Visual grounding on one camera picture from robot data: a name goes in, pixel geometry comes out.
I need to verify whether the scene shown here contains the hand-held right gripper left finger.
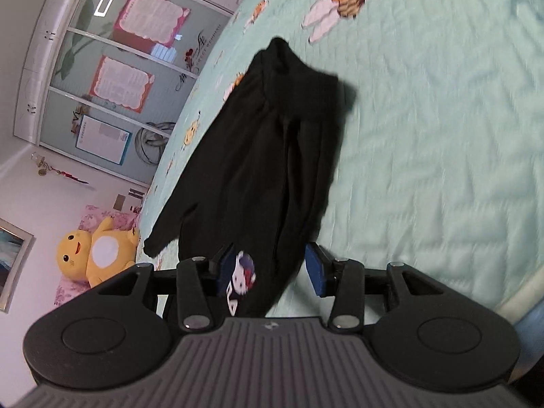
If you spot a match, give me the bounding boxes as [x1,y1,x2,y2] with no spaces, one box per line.
[98,242,238,332]

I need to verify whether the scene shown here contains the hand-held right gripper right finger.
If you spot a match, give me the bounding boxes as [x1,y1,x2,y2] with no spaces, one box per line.
[305,242,447,332]

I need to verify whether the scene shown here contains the black long-sleeved shirt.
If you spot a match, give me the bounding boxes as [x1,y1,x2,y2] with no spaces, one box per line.
[143,36,355,319]

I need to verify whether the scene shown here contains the yellow plush toy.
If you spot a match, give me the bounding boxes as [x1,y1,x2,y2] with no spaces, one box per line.
[57,217,141,287]

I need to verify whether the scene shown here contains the pink floral pillow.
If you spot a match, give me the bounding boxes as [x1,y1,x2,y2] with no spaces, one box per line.
[53,204,143,307]

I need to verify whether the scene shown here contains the bee print quilted bedspread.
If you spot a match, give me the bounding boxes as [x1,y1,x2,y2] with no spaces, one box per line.
[136,0,544,341]

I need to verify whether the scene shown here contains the blue-framed paper sheet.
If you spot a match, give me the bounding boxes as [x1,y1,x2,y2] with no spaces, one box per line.
[75,115,129,166]

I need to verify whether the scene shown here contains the hanging wall ornament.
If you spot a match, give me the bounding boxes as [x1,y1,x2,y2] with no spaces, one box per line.
[30,152,91,186]

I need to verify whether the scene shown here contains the framed wall picture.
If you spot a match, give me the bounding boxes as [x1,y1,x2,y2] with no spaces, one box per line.
[0,218,35,313]

